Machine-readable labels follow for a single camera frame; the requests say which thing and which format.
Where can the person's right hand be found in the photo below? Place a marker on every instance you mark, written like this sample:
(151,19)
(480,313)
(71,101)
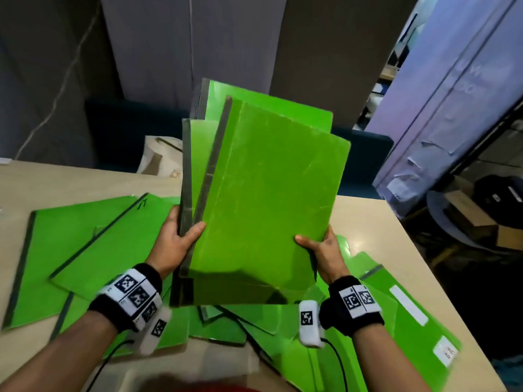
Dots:
(329,261)

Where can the person's left hand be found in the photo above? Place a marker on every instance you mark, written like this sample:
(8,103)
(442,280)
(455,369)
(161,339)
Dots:
(175,249)

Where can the green folder with black dashes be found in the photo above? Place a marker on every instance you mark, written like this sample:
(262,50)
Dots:
(114,249)

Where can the stack of gathered green folders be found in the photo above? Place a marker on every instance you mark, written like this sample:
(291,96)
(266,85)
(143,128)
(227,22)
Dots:
(265,191)

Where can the pile of green folders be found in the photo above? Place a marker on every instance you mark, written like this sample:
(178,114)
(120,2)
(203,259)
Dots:
(49,249)

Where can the person's right forearm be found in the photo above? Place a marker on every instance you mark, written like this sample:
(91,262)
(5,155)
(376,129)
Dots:
(388,363)

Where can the person's left forearm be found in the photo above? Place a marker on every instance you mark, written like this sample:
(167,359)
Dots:
(53,363)

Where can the black right wristband with markers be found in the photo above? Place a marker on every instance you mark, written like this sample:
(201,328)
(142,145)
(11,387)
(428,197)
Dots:
(351,302)

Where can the beige tote bag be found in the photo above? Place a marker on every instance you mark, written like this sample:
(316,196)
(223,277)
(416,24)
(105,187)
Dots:
(159,159)

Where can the dark teal armchair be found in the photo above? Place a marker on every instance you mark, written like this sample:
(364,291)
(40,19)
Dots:
(363,163)

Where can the grey chair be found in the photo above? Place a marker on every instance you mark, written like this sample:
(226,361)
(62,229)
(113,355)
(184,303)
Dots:
(439,212)

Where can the dark teal sofa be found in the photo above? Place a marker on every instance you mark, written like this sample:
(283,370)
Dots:
(122,130)

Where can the cardboard box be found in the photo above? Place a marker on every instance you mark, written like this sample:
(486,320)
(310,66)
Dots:
(470,216)

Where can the black bag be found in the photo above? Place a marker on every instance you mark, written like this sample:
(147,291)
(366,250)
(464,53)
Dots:
(502,195)

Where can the small white adapter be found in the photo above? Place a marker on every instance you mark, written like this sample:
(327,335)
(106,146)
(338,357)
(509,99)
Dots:
(5,161)

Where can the lavender board with taped papers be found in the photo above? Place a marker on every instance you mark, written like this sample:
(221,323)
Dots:
(449,97)

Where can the taupe partition panel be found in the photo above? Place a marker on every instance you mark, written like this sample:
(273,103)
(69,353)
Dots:
(339,48)

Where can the grey partition panel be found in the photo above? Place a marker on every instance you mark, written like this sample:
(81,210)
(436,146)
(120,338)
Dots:
(163,36)

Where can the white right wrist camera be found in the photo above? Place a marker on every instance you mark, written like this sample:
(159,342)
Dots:
(310,322)

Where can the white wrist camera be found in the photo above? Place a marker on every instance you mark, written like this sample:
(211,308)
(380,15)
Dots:
(310,322)
(155,330)

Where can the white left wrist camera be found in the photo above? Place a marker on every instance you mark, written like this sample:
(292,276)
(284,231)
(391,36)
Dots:
(155,330)

